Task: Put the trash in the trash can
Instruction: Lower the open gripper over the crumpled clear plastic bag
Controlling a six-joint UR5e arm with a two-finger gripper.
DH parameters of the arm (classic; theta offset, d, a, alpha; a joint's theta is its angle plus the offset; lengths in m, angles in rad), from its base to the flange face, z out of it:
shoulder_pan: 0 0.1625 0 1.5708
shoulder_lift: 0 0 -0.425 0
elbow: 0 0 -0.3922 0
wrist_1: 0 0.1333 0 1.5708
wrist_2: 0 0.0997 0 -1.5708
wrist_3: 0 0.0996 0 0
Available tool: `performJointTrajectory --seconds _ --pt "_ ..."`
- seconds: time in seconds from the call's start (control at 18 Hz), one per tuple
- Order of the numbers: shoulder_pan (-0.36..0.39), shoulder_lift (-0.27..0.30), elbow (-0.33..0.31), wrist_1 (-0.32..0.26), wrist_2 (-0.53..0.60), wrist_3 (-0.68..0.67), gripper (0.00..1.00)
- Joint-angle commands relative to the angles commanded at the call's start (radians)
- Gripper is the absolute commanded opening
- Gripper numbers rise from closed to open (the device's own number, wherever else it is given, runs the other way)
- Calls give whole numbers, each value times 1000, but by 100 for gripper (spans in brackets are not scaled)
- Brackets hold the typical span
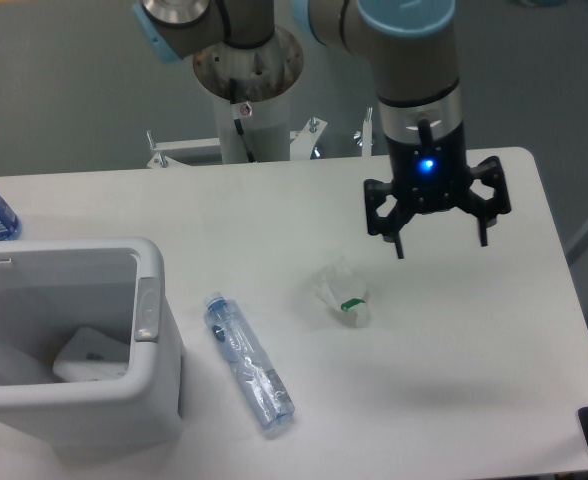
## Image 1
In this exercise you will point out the white box in bin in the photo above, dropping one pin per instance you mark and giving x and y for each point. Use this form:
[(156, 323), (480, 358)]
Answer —
[(91, 356)]

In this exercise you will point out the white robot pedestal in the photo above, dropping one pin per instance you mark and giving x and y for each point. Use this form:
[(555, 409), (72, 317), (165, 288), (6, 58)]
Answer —
[(253, 86)]

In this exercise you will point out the white plastic trash can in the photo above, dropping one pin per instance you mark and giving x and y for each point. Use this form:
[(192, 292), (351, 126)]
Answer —
[(50, 289)]

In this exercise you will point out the white metal base frame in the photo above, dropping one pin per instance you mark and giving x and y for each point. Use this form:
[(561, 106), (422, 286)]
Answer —
[(241, 145)]

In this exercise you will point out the clear plastic bottle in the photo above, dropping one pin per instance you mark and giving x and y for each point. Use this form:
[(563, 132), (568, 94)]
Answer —
[(250, 365)]

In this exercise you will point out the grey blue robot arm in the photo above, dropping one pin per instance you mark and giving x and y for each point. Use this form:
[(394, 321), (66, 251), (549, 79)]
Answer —
[(409, 47)]

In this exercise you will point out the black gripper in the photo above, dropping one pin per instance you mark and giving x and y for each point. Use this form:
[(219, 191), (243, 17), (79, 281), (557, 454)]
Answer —
[(429, 175)]

